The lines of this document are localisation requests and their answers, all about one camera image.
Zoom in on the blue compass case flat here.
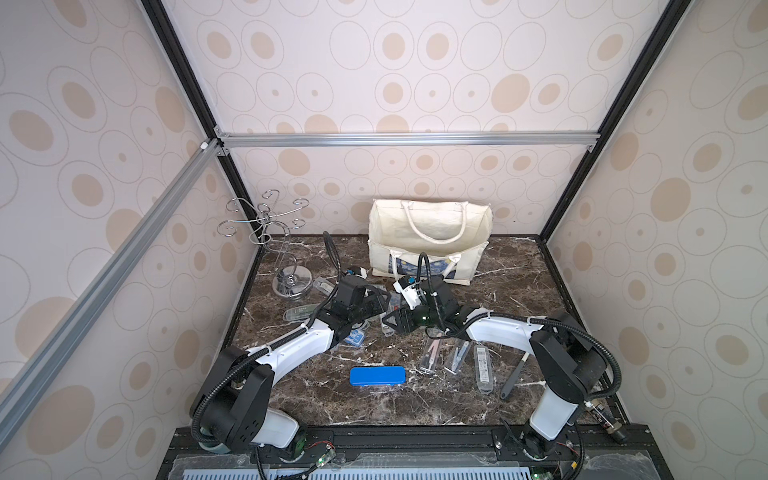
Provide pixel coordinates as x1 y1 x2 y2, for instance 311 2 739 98
349 366 406 387

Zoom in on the clear case near rack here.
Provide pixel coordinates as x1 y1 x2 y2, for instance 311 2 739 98
313 277 335 296

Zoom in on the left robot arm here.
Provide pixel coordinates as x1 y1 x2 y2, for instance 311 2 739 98
189 232 391 453

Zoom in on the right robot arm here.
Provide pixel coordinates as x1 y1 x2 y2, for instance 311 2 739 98
389 253 622 460

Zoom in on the clear compass case right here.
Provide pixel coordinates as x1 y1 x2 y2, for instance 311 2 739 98
474 344 494 395

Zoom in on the silver aluminium crossbar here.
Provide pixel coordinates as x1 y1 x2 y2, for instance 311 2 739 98
220 131 600 148

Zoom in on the pink compass clear case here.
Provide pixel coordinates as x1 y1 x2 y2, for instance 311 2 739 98
418 339 441 374

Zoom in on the blue compass case left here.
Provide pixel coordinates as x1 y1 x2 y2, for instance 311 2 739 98
343 329 366 348

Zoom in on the chrome wire cup rack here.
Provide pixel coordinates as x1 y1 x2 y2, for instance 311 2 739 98
217 189 313 299

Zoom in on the cream canvas tote bag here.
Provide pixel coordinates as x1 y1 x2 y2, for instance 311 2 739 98
368 199 493 285

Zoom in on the green clear case left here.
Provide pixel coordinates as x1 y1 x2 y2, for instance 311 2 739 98
283 304 318 323

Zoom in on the silver aluminium left rail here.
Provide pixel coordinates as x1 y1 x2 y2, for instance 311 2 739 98
1 138 223 448

